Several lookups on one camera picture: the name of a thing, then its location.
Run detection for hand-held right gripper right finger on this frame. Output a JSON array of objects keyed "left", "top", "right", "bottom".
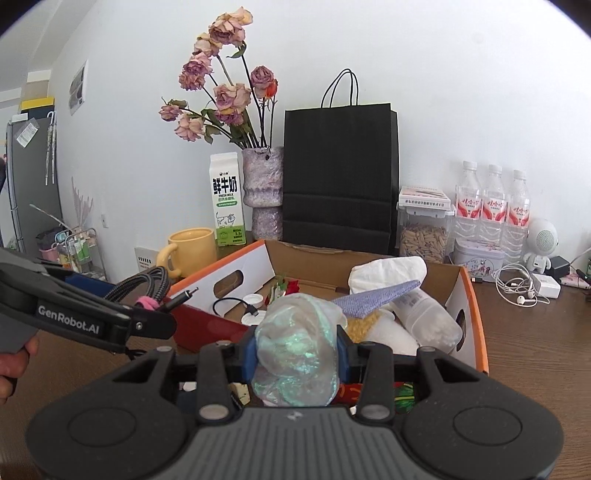
[{"left": 335, "top": 326, "right": 468, "bottom": 420}]

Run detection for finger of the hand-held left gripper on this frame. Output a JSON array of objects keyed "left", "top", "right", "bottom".
[
  {"left": 44, "top": 265, "right": 117, "bottom": 302},
  {"left": 131, "top": 308, "right": 179, "bottom": 344}
]

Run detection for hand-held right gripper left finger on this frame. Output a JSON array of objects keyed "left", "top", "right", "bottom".
[{"left": 113, "top": 329, "right": 259, "bottom": 423}]

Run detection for black braided cable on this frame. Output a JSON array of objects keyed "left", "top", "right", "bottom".
[{"left": 104, "top": 267, "right": 199, "bottom": 315}]

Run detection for iridescent plastic bag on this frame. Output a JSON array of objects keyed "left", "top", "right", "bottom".
[{"left": 252, "top": 293, "right": 342, "bottom": 407}]

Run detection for yellow white plush toy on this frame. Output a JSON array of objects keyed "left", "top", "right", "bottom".
[{"left": 345, "top": 309, "right": 422, "bottom": 356}]

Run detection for purple cloth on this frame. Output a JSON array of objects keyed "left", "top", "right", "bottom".
[{"left": 332, "top": 279, "right": 422, "bottom": 320}]

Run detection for translucent cotton swab pouch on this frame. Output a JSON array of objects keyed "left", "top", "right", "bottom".
[{"left": 394, "top": 288, "right": 464, "bottom": 354}]

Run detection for white paper towel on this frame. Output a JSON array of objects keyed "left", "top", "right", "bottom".
[{"left": 348, "top": 256, "right": 428, "bottom": 296}]

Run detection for red cardboard box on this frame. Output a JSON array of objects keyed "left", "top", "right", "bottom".
[{"left": 166, "top": 239, "right": 489, "bottom": 402}]

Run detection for person's left hand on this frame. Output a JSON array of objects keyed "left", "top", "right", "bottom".
[{"left": 0, "top": 337, "right": 41, "bottom": 407}]

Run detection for yellow mug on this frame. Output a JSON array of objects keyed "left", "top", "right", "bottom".
[{"left": 156, "top": 228, "right": 218, "bottom": 280}]

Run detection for grey refrigerator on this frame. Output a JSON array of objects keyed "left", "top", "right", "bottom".
[{"left": 4, "top": 115, "right": 63, "bottom": 259}]

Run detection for white green milk carton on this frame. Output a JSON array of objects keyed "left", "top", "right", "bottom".
[{"left": 210, "top": 152, "right": 246, "bottom": 247}]

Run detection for clear seed container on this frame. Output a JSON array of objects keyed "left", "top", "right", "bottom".
[{"left": 397, "top": 205, "right": 455, "bottom": 265}]

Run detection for printed white tin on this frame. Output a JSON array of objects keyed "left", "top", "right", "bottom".
[{"left": 452, "top": 239, "right": 506, "bottom": 278}]

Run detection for black paper bag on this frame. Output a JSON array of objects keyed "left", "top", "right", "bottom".
[{"left": 281, "top": 69, "right": 400, "bottom": 257}]

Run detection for purple textured vase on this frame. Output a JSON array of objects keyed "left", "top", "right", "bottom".
[{"left": 241, "top": 147, "right": 284, "bottom": 243}]

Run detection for small white box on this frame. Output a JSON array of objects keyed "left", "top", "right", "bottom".
[{"left": 398, "top": 186, "right": 451, "bottom": 208}]

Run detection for white earphones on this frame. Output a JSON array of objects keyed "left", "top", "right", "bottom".
[{"left": 494, "top": 263, "right": 550, "bottom": 305}]

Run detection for clear water bottle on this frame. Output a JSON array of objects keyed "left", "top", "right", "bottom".
[
  {"left": 455, "top": 161, "right": 484, "bottom": 241},
  {"left": 503, "top": 170, "right": 531, "bottom": 254},
  {"left": 480, "top": 165, "right": 508, "bottom": 245}
]

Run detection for white power adapter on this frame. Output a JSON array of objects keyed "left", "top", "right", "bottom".
[{"left": 531, "top": 273, "right": 561, "bottom": 298}]

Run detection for dried rose bouquet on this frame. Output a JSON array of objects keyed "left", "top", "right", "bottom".
[{"left": 159, "top": 7, "right": 280, "bottom": 151}]

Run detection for white robot speaker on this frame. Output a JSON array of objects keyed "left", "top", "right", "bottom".
[{"left": 522, "top": 218, "right": 560, "bottom": 273}]

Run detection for black power adapter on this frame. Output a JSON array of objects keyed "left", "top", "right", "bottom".
[{"left": 547, "top": 256, "right": 572, "bottom": 280}]

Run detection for wire storage cart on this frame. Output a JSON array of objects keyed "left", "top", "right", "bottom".
[{"left": 37, "top": 226, "right": 100, "bottom": 280}]

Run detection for thin black cable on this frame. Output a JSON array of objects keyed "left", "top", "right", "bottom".
[{"left": 211, "top": 296, "right": 262, "bottom": 319}]

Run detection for wall poster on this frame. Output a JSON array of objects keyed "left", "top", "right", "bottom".
[{"left": 69, "top": 60, "right": 88, "bottom": 116}]

